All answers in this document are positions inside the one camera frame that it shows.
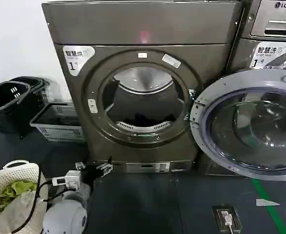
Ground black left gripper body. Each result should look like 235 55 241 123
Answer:
80 164 104 184

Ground grey rectangular plastic crate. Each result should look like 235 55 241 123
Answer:
30 103 86 143

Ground dark clothes in drum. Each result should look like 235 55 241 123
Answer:
124 111 173 128

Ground green cloth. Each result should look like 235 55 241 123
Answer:
0 179 38 212

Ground white woven laundry basket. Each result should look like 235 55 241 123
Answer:
0 159 50 234

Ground grey beige cloth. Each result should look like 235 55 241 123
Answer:
0 189 48 234

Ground black plastic basket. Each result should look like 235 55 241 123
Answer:
0 81 32 134
9 76 49 117

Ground metal floor socket plate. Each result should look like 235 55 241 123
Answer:
211 205 244 233

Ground grey dryer with open drum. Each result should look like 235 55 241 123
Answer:
41 0 244 174

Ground round glass dryer door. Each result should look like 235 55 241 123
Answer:
190 69 286 182

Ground white floor tape piece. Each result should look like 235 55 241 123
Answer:
255 198 281 208

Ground grey washing machine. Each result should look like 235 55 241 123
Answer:
198 0 286 176

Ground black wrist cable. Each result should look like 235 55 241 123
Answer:
34 167 69 204

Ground white plug with cable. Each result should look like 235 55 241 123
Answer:
220 210 239 234

